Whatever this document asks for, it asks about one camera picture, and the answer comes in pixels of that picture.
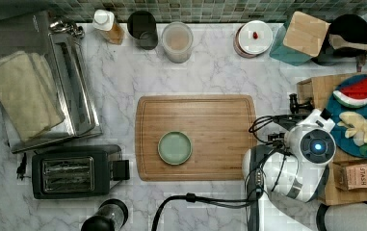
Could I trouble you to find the clear plastic pasta jar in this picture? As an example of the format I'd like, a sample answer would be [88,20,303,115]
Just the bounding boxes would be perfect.
[161,22,194,64]

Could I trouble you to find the stainless steel toaster oven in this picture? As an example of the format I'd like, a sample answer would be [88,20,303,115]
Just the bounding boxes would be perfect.
[0,11,102,154]

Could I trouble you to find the black drawer handle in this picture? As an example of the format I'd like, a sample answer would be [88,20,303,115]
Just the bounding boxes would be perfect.
[289,93,314,114]

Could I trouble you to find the peeled toy banana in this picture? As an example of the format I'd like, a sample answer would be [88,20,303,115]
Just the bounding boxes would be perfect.
[337,112,367,146]

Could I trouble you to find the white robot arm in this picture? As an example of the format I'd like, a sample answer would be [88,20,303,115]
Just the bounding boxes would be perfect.
[242,109,336,231]

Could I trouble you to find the black toaster plug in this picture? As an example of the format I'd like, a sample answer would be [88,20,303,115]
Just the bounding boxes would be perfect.
[16,154,27,180]

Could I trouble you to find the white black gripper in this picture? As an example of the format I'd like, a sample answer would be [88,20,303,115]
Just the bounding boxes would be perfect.
[273,109,335,132]

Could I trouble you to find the folded beige towel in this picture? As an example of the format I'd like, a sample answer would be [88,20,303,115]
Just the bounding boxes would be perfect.
[0,51,65,141]

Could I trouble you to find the green ceramic bowl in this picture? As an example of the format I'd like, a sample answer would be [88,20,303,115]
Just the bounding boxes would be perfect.
[157,131,193,166]

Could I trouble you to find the wooden spoon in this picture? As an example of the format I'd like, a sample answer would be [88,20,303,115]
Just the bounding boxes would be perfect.
[328,34,367,51]

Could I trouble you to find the toy watermelon slice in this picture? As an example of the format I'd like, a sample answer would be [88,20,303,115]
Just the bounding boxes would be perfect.
[332,76,367,108]

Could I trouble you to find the white capped spice bottle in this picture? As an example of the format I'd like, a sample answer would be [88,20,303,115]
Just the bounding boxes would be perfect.
[92,10,124,45]

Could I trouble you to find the wooden drawer box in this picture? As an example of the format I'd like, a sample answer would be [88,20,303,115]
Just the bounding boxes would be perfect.
[297,72,367,205]

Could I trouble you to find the black utensil holder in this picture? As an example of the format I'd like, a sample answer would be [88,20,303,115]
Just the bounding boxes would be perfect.
[312,14,367,66]

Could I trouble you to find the stash tea box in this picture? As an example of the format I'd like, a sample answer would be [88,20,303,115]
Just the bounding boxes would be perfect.
[333,164,367,191]

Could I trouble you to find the dark grey cup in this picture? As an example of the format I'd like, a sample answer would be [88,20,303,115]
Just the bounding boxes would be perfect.
[127,11,158,50]

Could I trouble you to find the teal canister wooden lid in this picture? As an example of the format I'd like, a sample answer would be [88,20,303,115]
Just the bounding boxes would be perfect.
[269,12,329,66]

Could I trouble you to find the dark blue plate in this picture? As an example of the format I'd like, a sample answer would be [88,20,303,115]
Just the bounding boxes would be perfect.
[326,94,367,158]

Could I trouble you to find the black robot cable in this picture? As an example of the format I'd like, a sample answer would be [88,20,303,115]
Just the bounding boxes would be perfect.
[150,192,262,231]

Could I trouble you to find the wooden cutting board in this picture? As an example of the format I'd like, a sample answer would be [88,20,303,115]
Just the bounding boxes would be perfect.
[135,94,256,181]

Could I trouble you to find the black two-slot toaster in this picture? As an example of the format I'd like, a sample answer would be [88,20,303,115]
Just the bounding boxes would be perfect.
[32,144,130,199]

